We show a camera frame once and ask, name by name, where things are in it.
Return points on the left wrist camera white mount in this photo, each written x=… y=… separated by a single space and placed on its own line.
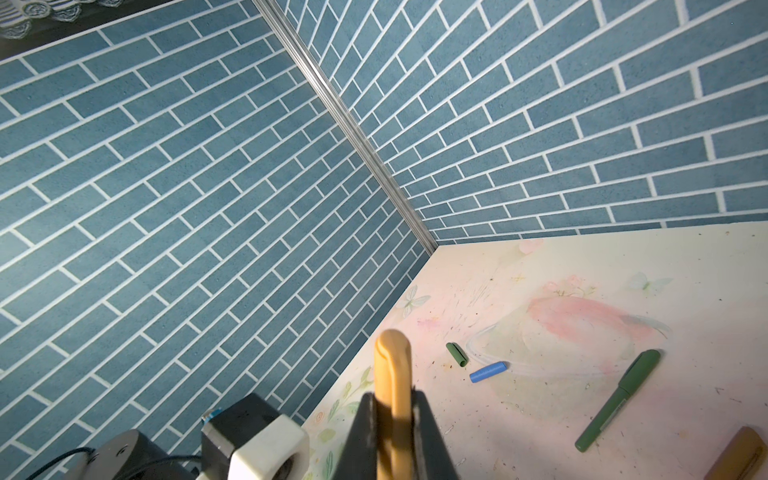
x=251 y=440

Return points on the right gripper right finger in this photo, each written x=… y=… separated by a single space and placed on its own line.
x=430 y=455

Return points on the dark green pen cap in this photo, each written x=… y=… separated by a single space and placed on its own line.
x=457 y=353

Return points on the blue pen cap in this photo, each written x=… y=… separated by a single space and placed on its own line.
x=488 y=371

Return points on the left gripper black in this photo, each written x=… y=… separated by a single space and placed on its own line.
x=129 y=455

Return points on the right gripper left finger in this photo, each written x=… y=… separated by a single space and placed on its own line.
x=359 y=455

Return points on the green pen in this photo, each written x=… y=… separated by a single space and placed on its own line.
x=632 y=380

